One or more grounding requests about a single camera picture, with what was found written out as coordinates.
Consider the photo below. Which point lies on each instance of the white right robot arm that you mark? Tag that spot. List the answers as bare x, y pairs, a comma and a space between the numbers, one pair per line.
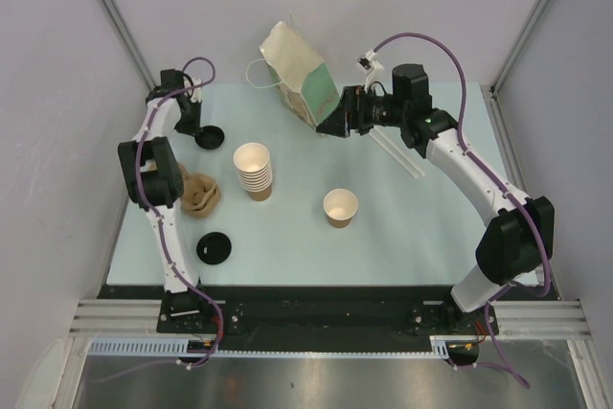
519, 229

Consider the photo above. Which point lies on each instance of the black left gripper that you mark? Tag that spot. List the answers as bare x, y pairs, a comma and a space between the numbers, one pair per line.
193, 127

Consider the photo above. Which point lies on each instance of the brown pulp cup carrier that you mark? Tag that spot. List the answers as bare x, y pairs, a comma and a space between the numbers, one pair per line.
201, 193

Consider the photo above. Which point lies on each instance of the single brown paper cup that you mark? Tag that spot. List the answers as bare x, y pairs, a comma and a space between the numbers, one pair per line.
340, 207

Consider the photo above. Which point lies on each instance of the stack of brown paper cups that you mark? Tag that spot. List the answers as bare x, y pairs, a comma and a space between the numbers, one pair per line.
253, 165

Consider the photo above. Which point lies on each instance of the white slotted cable duct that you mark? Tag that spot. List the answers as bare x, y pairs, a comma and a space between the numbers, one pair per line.
186, 348

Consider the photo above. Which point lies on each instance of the black plastic cup lid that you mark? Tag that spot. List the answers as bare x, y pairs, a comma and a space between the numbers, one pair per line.
214, 248

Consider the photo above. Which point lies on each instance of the black lid stack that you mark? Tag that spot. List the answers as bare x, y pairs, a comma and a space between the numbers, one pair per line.
210, 137

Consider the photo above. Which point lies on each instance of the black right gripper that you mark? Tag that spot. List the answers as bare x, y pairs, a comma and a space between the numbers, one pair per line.
350, 114

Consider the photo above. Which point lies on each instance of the printed green paper bag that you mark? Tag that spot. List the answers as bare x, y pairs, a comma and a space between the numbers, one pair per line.
299, 75

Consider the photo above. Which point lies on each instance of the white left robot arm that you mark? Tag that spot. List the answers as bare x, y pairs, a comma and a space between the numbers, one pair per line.
155, 183

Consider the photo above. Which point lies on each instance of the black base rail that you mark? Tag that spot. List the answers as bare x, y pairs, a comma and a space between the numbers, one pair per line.
331, 320

